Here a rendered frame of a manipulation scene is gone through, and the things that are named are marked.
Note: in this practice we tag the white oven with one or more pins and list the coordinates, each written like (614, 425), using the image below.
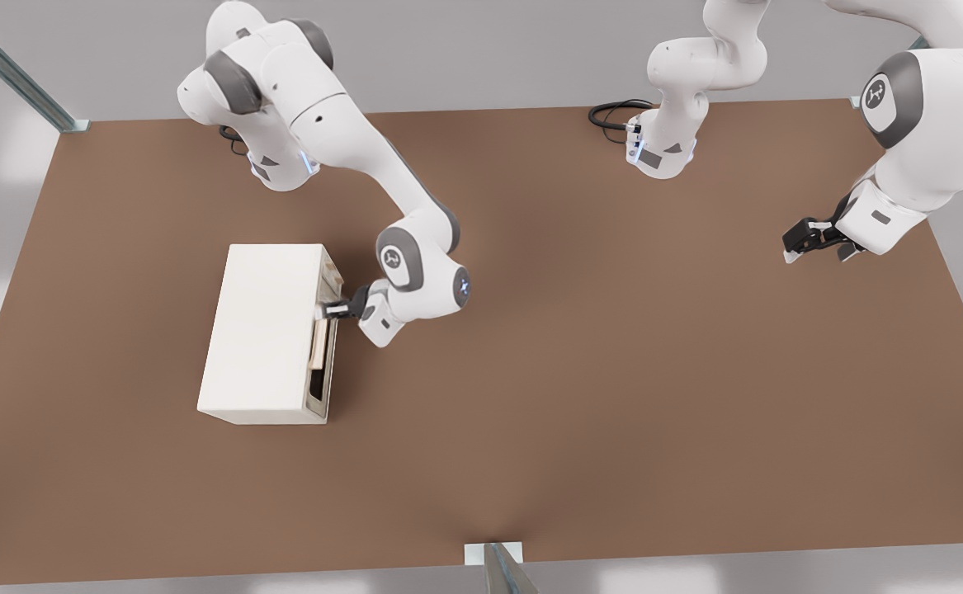
(262, 330)

